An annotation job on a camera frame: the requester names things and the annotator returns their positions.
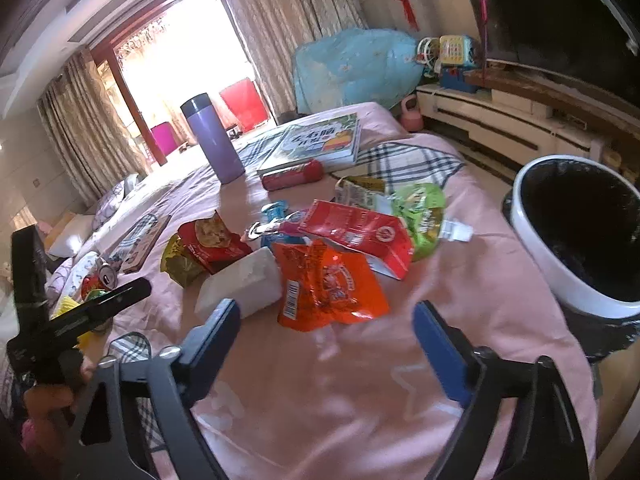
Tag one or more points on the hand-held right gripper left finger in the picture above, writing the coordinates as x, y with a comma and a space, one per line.
220, 332

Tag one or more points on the wide patterned beige curtain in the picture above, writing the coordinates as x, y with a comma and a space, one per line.
290, 25

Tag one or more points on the blue toy block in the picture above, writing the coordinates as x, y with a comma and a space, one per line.
457, 80

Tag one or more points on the picture book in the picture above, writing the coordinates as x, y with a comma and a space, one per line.
315, 142

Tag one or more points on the white tissue pack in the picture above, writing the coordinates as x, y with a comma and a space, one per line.
240, 280

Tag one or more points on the person's left hand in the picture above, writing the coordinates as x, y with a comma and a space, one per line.
47, 402

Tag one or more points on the white bin with black bag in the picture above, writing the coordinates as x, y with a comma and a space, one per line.
535, 240

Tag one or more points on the white television cabinet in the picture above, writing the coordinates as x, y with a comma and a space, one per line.
500, 120

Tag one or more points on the white toy fan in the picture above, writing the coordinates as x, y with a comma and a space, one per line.
429, 52

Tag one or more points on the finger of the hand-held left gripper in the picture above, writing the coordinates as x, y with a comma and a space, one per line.
125, 291
80, 322

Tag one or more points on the green spouted pouch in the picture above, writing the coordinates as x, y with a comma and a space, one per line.
425, 215

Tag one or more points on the red drink can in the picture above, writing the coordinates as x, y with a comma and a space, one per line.
106, 276

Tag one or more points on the thin pink hoop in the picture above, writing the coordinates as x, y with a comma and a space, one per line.
484, 20

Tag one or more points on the blue floral cover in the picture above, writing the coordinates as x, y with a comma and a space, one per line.
350, 70

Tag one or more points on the narrow patterned beige curtain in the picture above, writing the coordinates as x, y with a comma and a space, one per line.
85, 125

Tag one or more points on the yellow green snack packet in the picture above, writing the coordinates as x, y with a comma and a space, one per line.
175, 265

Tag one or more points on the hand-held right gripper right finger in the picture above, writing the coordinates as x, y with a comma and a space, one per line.
440, 350

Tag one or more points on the purple thermos bottle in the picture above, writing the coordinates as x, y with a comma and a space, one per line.
215, 140

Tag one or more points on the magenta stool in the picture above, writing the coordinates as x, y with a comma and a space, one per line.
164, 137

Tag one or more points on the red cookie packet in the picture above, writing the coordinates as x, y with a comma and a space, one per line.
210, 242

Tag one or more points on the orange snack packet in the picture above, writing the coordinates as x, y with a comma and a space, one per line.
325, 285

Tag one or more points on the floral pillow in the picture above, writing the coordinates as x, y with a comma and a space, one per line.
115, 200

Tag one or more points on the long brown box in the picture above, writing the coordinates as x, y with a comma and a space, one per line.
142, 242

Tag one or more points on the red chair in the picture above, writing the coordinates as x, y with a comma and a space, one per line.
242, 102

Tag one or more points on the red sausage tube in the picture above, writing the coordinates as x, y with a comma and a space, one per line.
292, 174

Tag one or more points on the red carton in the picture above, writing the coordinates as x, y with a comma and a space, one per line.
360, 232

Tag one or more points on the pink kettlebell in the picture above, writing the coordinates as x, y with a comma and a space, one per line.
412, 117

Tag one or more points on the black television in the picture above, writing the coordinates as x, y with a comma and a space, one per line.
550, 10

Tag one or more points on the bright yellow packet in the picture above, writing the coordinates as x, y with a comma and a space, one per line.
65, 306

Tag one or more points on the yellow blue toy phone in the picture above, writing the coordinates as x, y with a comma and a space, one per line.
455, 50

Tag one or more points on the white pillow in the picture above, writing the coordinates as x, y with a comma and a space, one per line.
70, 237

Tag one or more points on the blue bone-shaped packet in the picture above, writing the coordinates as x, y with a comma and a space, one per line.
274, 210

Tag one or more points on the pink glitter packet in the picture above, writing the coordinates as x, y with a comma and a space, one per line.
289, 228

